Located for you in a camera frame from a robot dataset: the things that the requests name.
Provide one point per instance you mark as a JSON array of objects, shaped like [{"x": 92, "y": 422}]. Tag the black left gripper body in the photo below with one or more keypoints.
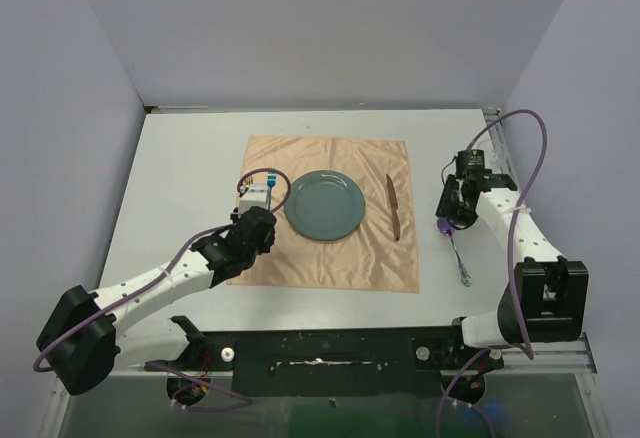
[{"x": 251, "y": 257}]

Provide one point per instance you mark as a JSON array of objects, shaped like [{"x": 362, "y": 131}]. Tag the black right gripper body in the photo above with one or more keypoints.
[{"x": 451, "y": 208}]

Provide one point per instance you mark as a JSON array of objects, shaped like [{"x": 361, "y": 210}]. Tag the iridescent gold spoon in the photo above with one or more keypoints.
[{"x": 456, "y": 253}]

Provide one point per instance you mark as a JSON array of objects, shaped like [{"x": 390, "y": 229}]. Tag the copper table knife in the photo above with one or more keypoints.
[{"x": 393, "y": 203}]

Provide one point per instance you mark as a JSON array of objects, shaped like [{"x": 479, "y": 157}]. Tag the blue fork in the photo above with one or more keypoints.
[{"x": 271, "y": 182}]

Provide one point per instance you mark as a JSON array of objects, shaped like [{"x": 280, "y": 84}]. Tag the teal round plate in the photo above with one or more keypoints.
[{"x": 325, "y": 206}]

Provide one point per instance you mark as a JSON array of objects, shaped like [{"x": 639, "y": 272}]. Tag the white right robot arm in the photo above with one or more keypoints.
[{"x": 545, "y": 297}]

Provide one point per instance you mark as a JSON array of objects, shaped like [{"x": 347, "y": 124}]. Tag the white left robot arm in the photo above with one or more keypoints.
[{"x": 79, "y": 341}]

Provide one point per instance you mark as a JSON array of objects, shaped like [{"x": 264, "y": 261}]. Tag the clear drinking glass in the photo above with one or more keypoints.
[{"x": 493, "y": 154}]

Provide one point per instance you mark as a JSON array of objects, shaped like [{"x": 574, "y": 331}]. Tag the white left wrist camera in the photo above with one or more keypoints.
[{"x": 254, "y": 195}]

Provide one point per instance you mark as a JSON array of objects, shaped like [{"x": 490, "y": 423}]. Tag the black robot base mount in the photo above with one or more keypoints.
[{"x": 334, "y": 363}]

